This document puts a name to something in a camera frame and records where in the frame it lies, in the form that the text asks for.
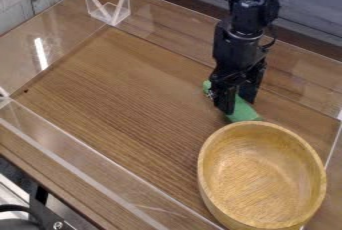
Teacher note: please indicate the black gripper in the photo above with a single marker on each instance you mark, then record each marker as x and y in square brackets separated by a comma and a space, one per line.
[237, 54]

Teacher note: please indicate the green rectangular block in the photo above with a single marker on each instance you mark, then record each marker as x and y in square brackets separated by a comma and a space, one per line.
[244, 110]

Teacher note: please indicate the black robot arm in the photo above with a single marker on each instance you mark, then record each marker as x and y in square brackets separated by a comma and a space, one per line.
[251, 16]

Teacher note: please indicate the brown wooden bowl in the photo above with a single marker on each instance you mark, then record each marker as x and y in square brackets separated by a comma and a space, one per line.
[261, 177]

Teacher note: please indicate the clear acrylic corner bracket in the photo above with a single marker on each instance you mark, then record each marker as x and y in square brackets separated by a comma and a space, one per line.
[109, 12]

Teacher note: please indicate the clear acrylic tray wall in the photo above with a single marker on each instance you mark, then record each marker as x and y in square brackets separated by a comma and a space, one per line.
[105, 191]

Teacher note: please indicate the black metal table bracket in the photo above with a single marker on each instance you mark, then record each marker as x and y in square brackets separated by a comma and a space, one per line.
[52, 220]

